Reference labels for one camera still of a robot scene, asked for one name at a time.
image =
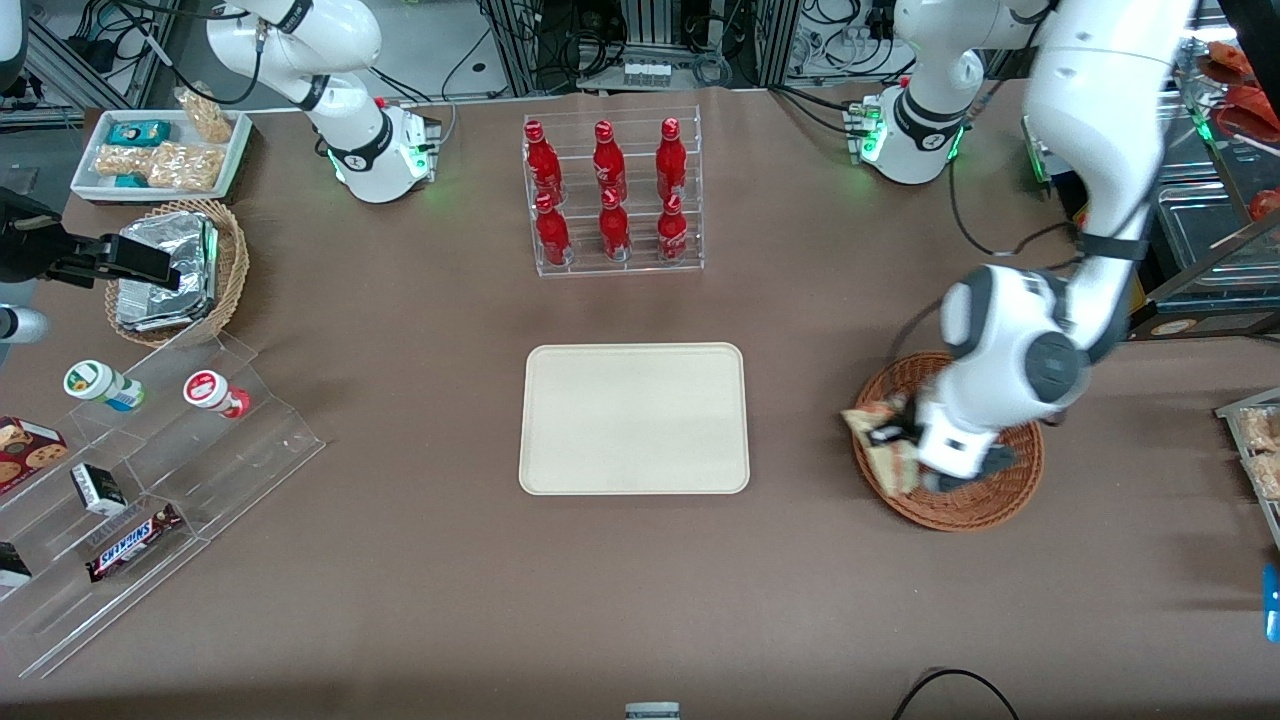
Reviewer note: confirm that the triangular sandwich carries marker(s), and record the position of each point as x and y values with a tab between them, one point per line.
895	465

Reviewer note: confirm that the green capped yogurt bottle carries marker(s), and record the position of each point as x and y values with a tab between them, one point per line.
100	385

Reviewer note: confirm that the blue plastic object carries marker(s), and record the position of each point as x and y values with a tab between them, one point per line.
1272	603

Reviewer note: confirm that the clear acrylic step shelf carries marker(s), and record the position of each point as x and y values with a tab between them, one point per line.
230	470

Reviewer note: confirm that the red capped yogurt bottle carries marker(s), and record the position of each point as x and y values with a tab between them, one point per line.
212	392

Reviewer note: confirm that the brown round wicker basket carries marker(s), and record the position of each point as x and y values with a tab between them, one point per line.
960	505

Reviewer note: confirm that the red cola bottle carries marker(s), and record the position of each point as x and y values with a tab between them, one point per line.
671	160
673	236
608	165
614	232
543	165
552	238

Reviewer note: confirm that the black yellow food warmer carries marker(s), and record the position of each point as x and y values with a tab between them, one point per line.
1200	300

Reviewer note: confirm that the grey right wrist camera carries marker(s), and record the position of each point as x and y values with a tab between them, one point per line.
20	325

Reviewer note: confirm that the grey device at table edge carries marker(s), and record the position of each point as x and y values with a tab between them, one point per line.
652	712

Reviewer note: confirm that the white plastic snack tray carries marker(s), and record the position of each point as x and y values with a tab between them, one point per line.
90	185

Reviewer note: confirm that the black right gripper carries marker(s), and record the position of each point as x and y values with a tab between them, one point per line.
30	246

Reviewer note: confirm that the silver foil packages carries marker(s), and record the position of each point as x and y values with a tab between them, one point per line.
180	300

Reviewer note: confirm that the snickers chocolate bar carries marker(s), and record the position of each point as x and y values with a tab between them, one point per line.
132	543

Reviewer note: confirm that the light deep wicker basket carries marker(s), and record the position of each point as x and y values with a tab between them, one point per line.
232	265

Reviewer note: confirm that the grey tray with snacks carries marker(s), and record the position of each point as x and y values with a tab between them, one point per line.
1260	450

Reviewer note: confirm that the large clear bag of snacks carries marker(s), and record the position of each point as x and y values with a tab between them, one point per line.
185	168

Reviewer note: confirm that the cream rectangular tray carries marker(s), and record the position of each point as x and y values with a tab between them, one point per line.
634	418

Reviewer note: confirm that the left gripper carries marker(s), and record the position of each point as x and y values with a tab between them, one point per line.
905	432

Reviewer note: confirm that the red cookie box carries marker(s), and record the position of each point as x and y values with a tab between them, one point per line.
25	455

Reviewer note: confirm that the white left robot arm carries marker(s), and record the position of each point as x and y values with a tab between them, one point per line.
1090	100

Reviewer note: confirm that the clear acrylic bottle rack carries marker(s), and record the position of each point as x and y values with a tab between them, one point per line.
690	250

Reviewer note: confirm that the teal snack box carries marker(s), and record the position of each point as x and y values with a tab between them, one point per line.
138	133

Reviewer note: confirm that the small black white box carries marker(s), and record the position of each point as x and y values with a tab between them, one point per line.
97	490

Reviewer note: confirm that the black snack box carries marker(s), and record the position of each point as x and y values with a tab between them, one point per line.
12	565

